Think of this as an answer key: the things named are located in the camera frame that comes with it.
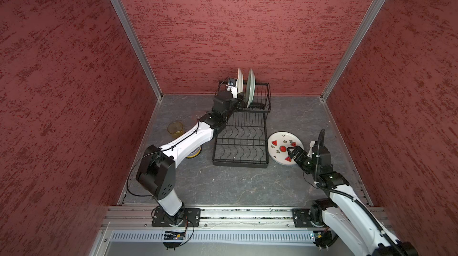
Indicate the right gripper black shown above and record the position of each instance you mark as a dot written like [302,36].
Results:
[302,154]

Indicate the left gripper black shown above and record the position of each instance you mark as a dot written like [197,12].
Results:
[239,101]

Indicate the white plate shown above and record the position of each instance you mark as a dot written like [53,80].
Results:
[278,143]
[239,84]

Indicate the yellow bowl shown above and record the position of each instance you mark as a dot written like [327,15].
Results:
[194,153]

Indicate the amber glass cup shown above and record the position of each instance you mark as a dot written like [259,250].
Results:
[175,129]

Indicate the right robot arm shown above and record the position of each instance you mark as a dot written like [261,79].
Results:
[342,211]

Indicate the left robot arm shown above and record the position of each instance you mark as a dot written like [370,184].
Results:
[157,169]

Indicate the pale green plate right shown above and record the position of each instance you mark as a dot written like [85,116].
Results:
[251,84]

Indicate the right corner aluminium profile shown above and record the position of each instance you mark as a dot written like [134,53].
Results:
[365,24]

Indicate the corner aluminium profile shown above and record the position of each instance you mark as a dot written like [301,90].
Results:
[137,47]
[365,24]

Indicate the left corner aluminium profile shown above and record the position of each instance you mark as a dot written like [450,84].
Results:
[137,47]

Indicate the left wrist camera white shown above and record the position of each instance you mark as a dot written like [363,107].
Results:
[232,86]

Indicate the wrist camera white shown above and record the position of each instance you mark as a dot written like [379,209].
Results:
[232,86]
[312,144]

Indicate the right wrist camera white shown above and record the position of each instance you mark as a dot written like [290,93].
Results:
[312,144]

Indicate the black wire dish rack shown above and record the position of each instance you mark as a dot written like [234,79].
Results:
[243,142]

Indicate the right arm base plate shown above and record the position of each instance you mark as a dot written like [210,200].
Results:
[303,218]

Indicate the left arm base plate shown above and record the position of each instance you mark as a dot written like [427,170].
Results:
[191,217]

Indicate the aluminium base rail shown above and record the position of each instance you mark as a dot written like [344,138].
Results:
[211,218]

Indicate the white slotted cable duct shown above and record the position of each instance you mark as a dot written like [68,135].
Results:
[250,237]

